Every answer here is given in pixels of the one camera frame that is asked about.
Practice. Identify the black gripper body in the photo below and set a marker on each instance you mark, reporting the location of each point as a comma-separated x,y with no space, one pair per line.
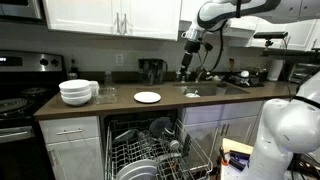
191,46

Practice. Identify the white dinner plate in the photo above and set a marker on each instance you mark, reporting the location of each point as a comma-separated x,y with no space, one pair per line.
136,162
140,173
147,97

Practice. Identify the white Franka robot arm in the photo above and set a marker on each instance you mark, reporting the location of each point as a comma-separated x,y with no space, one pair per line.
286,126

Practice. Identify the chrome sink faucet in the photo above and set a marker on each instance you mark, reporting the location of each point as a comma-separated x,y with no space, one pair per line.
200,74

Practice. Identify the white dish in sink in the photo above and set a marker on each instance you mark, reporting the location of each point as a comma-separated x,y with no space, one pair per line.
192,95

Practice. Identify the steel kitchen sink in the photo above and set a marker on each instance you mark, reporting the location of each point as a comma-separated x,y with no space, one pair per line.
213,89

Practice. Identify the white sink base cabinet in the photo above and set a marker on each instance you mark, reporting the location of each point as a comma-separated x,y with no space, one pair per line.
213,116

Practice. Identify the black countertop dish drainer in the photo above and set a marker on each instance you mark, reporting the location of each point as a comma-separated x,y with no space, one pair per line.
243,80

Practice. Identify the white round item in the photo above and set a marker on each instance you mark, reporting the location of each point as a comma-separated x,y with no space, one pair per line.
245,74

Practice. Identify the dark bowl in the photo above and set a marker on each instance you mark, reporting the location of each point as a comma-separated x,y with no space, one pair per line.
159,126

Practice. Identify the small white cup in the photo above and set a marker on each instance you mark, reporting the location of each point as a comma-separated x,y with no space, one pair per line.
174,145

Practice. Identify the clear glass food container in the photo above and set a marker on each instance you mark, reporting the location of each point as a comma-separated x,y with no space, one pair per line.
106,96

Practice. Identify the white paper towel roll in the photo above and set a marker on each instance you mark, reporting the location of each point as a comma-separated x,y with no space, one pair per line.
275,70

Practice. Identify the white mug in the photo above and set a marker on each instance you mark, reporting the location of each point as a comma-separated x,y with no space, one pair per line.
94,88

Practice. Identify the wooden board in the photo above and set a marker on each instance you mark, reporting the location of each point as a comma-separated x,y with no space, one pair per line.
235,145

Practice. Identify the orange and black tool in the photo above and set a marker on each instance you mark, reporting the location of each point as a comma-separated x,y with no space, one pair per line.
223,158

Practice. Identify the purple and black tool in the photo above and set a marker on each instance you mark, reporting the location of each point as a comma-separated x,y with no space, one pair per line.
240,155

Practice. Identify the white ceramic bowl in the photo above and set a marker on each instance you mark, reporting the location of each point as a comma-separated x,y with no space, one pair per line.
76,101
74,84
76,94

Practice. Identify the dark glass bottle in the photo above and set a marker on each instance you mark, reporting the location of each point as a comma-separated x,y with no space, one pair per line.
73,68

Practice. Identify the small drinking glass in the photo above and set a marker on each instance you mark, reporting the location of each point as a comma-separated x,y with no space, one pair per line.
71,76

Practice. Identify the steel toaster oven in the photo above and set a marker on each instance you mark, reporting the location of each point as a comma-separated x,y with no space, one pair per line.
301,71

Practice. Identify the white cabinet drawer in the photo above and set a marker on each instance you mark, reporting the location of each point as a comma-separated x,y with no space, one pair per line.
70,125

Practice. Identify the white base cabinet door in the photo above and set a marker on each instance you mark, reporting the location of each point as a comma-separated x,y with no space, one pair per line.
80,160

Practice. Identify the black steel stove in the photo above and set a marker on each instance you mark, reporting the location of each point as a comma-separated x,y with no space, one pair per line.
20,110

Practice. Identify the stainless steel microwave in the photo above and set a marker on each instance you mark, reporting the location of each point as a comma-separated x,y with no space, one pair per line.
20,8

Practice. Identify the white wall outlet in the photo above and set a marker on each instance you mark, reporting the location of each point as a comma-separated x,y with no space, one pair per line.
119,60

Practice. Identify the black stereo camera bar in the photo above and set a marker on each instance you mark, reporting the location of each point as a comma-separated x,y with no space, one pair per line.
270,34

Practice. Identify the white corner wall cabinet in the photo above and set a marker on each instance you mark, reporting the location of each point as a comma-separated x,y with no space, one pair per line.
300,33

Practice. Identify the white two-door wall cabinet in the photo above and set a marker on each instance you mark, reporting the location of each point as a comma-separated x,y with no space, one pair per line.
80,16

